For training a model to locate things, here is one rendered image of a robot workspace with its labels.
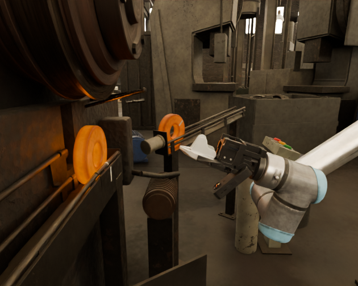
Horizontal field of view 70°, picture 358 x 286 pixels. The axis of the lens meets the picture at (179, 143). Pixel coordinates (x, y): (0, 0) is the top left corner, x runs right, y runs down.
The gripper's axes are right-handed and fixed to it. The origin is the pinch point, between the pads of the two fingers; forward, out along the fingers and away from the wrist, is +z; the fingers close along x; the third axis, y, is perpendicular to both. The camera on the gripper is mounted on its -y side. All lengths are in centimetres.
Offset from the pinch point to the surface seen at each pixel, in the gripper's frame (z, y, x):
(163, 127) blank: 8.4, -4.2, -41.1
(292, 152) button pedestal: -54, 1, -56
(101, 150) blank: 21.2, -8.0, -3.0
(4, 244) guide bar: 23.1, -14.2, 30.9
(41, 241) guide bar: 17.6, -11.3, 31.3
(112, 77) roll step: 23.1, 12.0, -2.8
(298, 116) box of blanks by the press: -115, 18, -205
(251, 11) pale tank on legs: -117, 282, -836
